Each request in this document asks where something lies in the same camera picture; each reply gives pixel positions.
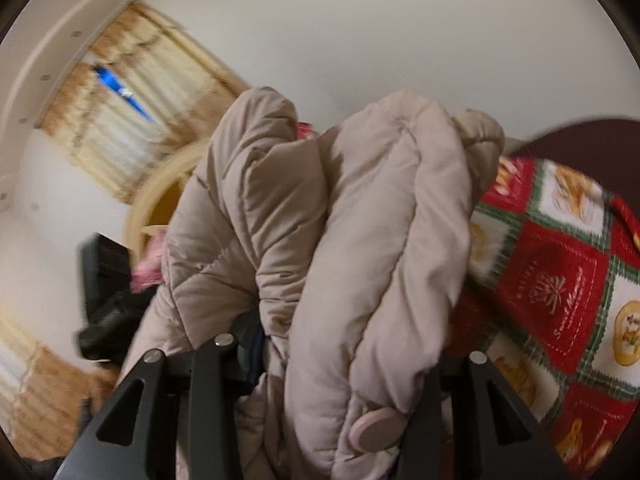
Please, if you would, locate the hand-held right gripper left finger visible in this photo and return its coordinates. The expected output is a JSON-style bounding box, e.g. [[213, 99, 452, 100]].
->
[[55, 312, 266, 480]]

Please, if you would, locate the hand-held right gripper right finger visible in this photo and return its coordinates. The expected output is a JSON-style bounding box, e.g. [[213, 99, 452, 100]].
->
[[395, 350, 571, 480]]

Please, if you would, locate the beige puffer jacket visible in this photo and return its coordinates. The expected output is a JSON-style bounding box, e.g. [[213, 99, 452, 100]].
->
[[117, 85, 506, 480]]

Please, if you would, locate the pink floral cloth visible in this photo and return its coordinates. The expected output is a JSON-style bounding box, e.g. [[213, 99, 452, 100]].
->
[[131, 230, 168, 291]]

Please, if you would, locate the cream and gold round headboard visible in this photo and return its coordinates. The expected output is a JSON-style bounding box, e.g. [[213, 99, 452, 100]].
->
[[122, 137, 211, 251]]

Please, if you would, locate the yellow patterned side curtain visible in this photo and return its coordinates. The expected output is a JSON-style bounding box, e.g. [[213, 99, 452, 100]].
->
[[0, 305, 121, 461]]

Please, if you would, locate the red green printed quilt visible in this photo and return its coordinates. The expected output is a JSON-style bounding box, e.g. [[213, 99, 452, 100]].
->
[[445, 155, 640, 476]]

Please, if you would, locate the yellow patterned window curtain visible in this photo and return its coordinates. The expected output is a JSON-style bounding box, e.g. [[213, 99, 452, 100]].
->
[[37, 2, 251, 203]]

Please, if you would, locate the dark maroon cloth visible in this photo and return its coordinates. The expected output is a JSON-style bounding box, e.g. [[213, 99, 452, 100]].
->
[[505, 117, 640, 201]]

